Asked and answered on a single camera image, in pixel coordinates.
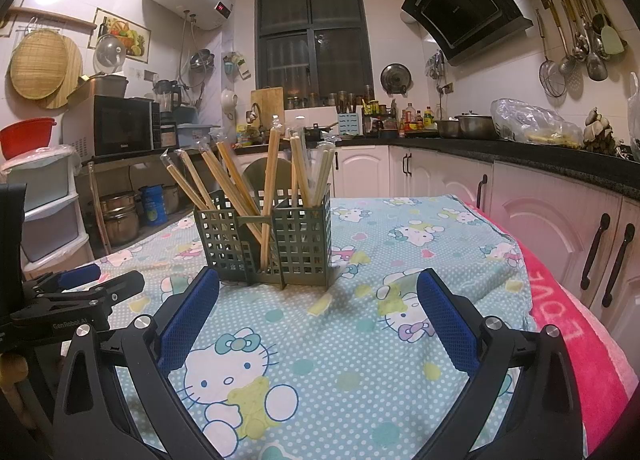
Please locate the green hanging spatula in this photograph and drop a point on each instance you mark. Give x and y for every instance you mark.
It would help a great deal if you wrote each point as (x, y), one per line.
(613, 44)

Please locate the hanging pot lid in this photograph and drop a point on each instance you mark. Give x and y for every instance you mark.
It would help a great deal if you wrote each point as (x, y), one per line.
(396, 79)

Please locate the hanging strainer ladle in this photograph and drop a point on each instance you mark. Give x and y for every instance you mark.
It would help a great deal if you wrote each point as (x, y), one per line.
(550, 76)

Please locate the steel pot on counter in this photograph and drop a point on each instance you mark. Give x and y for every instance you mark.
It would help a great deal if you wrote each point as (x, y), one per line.
(475, 126)

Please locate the dark kitchen window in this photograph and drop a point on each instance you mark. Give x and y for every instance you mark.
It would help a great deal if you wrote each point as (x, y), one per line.
(312, 47)

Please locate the wooden chopstick pair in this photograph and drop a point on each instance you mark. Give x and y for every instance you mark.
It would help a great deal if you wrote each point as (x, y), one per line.
(232, 165)
(325, 152)
(182, 182)
(299, 158)
(188, 163)
(237, 198)
(269, 188)

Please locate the glass lid on wall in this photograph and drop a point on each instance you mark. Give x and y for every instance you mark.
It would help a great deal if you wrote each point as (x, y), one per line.
(109, 55)

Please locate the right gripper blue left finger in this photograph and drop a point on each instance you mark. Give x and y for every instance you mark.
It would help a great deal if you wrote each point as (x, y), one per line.
(92, 419)

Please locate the blue knife block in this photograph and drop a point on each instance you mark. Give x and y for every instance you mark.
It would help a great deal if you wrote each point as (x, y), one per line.
(349, 124)

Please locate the white plastic drawer unit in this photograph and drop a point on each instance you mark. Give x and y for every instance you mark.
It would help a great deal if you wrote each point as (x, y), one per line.
(54, 237)

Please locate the black wok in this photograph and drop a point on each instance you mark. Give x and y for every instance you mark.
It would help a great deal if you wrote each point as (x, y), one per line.
(315, 133)

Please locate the red plastic basin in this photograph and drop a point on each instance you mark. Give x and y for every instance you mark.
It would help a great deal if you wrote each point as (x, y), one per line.
(26, 135)

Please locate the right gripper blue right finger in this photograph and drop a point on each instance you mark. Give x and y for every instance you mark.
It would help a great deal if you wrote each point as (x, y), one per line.
(543, 419)

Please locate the stacked steel pots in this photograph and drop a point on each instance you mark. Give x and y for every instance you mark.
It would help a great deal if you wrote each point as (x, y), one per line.
(120, 217)

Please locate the clear plastic bag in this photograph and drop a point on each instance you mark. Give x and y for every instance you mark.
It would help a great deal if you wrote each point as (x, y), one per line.
(520, 122)

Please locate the black microwave oven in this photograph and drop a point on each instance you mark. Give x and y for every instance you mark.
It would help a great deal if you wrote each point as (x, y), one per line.
(104, 127)

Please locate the hello kitty table cloth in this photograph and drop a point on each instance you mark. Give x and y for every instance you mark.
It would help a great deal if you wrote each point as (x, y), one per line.
(354, 370)

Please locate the black range hood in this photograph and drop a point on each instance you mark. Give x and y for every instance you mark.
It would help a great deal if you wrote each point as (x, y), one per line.
(462, 29)

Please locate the wooden cutting board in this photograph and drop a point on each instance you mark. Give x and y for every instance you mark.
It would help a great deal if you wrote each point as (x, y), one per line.
(270, 104)

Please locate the green plastic utensil basket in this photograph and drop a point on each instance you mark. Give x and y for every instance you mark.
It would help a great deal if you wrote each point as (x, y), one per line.
(290, 246)

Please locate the blue canister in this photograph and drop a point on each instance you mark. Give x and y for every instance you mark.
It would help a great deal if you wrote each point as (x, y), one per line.
(152, 198)

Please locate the pink love towel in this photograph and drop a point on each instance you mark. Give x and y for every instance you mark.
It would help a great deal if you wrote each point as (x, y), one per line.
(575, 329)

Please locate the fruit picture frame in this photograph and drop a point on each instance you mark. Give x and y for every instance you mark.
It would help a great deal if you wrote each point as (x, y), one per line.
(136, 38)

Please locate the round bamboo tray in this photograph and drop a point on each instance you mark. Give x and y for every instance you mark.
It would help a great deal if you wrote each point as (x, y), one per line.
(38, 65)

